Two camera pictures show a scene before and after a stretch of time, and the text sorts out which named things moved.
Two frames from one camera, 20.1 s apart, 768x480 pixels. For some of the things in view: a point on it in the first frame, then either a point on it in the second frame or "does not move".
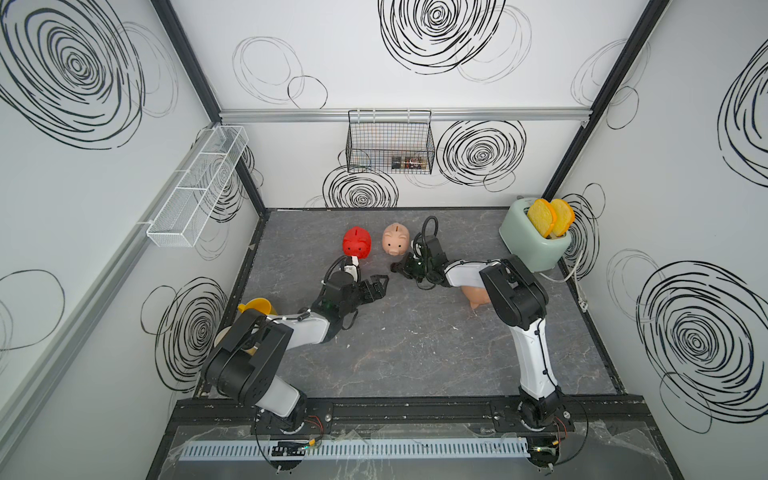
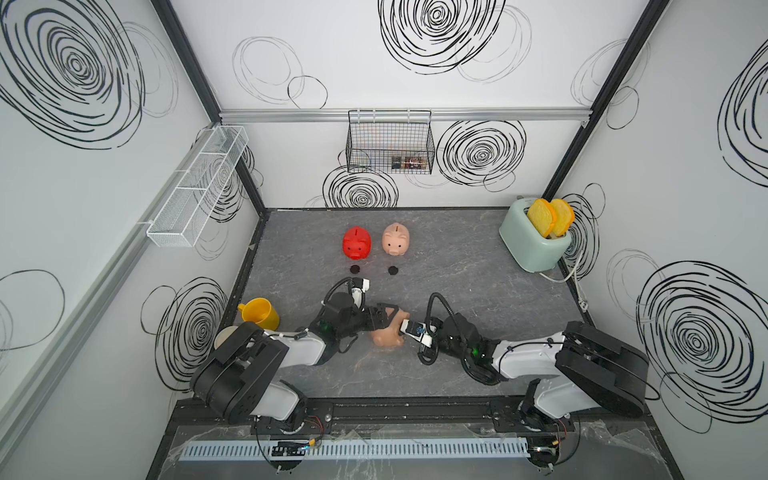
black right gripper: x=404 y=264 → x=439 y=325
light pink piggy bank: x=396 y=239 does not move
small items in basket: x=409 y=162 does not move
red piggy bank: x=357 y=241 does not move
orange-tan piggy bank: x=476 y=295 → x=390 y=336
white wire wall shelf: x=193 y=196 does not move
